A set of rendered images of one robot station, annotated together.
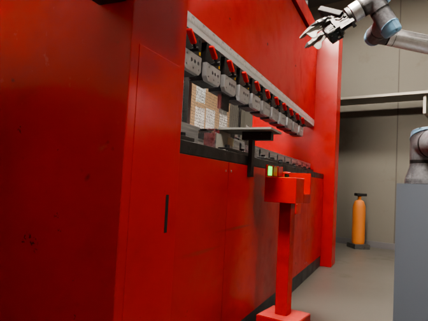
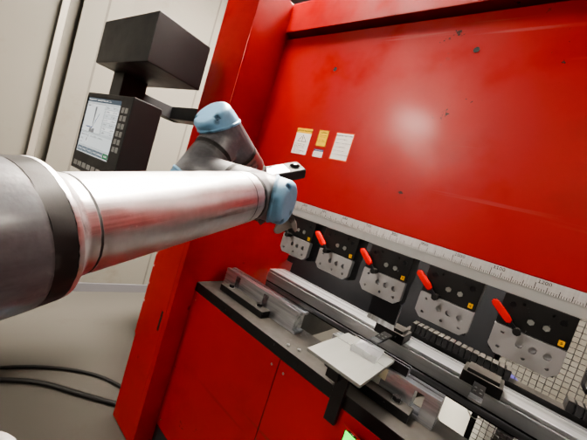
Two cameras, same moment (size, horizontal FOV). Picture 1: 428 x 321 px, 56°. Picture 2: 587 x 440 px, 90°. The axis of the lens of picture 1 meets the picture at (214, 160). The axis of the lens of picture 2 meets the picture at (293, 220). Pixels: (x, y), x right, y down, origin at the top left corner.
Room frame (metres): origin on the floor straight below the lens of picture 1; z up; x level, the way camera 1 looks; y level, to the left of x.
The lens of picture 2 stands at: (1.85, -1.11, 1.41)
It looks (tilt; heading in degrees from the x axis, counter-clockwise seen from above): 4 degrees down; 104
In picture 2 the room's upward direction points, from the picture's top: 17 degrees clockwise
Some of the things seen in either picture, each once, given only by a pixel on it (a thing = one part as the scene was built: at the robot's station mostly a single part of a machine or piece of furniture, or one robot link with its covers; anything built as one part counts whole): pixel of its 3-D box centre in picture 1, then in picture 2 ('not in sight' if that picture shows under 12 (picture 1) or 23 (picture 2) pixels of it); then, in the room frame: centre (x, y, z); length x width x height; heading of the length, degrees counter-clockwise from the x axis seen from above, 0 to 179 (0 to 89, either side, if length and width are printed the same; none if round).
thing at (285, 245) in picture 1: (285, 257); not in sight; (2.00, -0.37, 0.39); 0.06 x 0.06 x 0.54; 57
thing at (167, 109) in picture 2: not in sight; (172, 110); (0.70, 0.26, 1.67); 0.40 x 0.24 x 0.07; 155
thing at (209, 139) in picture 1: (225, 146); (379, 374); (2.04, -0.05, 0.92); 0.39 x 0.06 x 0.10; 155
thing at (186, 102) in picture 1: (184, 148); not in sight; (3.19, 0.24, 1.00); 0.05 x 0.05 x 2.00; 65
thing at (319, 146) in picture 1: (294, 146); not in sight; (4.14, -0.82, 1.15); 0.85 x 0.25 x 2.30; 65
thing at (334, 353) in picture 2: (249, 130); (352, 355); (1.93, -0.17, 1.00); 0.26 x 0.18 x 0.01; 65
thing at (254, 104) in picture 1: (249, 95); (528, 332); (2.33, -0.19, 1.26); 0.15 x 0.09 x 0.17; 155
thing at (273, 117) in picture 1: (269, 108); not in sight; (2.70, -0.36, 1.26); 0.15 x 0.09 x 0.17; 155
